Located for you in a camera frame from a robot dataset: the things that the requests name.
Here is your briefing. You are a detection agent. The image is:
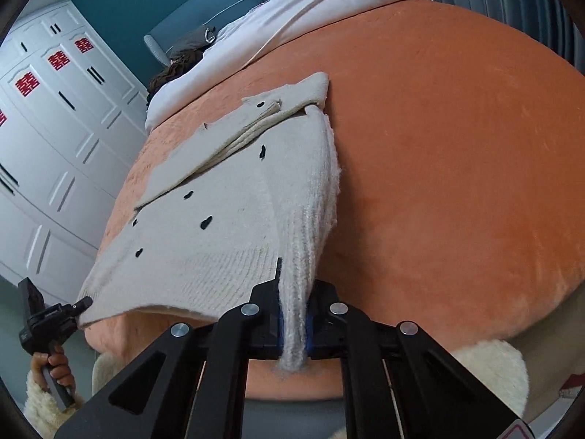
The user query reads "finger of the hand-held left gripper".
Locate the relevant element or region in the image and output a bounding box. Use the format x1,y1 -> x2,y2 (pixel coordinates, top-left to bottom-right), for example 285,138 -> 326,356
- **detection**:
68,297 -> 93,322

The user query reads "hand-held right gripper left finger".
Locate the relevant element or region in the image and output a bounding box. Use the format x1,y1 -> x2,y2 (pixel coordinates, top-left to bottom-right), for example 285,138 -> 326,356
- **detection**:
54,257 -> 285,439

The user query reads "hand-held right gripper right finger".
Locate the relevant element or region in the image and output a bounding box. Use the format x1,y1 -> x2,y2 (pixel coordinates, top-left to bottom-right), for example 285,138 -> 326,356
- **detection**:
307,281 -> 536,439

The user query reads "beige knit cardigan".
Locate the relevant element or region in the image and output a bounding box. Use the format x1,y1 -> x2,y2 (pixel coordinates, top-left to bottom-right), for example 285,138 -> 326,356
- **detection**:
76,72 -> 340,372

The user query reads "person's left hand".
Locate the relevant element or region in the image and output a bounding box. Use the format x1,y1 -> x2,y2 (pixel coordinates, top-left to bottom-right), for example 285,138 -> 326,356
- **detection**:
30,346 -> 76,393

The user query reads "cream fleece sleeve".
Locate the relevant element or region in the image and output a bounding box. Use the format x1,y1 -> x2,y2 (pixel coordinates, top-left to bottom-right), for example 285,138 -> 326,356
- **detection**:
23,368 -> 85,439

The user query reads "white wardrobe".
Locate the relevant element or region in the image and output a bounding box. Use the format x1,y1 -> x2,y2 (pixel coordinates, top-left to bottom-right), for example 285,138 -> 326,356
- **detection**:
0,0 -> 148,303

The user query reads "cream fleece jacket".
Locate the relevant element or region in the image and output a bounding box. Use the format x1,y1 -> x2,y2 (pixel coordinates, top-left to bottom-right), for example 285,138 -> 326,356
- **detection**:
450,338 -> 531,424

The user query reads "orange plush blanket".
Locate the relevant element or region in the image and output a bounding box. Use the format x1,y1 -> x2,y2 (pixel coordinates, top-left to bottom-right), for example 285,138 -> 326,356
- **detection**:
85,0 -> 585,398

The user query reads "dark brown fuzzy cloth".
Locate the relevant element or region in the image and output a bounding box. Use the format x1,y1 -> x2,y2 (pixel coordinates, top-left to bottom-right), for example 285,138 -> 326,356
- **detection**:
147,52 -> 204,101

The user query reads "grey cloth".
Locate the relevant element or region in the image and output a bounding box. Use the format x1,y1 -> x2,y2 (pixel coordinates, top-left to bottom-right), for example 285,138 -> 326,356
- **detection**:
170,25 -> 218,56

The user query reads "white duvet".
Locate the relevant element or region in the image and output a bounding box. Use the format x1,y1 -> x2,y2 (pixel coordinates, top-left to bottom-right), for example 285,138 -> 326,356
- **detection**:
145,0 -> 433,131

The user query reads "blue upholstered headboard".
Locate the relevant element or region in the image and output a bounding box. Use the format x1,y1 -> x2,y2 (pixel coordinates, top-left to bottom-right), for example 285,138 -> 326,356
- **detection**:
154,0 -> 380,62

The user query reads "grey curtain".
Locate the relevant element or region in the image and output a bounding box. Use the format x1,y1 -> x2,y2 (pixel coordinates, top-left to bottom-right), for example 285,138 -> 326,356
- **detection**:
407,0 -> 577,67

